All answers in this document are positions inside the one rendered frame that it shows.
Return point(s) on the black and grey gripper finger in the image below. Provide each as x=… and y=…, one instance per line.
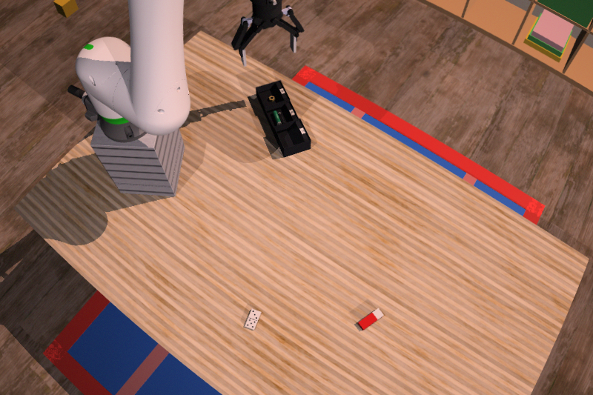
x=243, y=37
x=293, y=30

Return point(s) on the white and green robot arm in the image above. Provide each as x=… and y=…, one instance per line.
x=145, y=82

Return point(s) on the red and white eraser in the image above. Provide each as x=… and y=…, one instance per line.
x=370, y=319

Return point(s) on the black three-compartment bin rack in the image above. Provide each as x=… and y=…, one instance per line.
x=292, y=136

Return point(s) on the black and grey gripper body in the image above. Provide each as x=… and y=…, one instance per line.
x=261, y=13

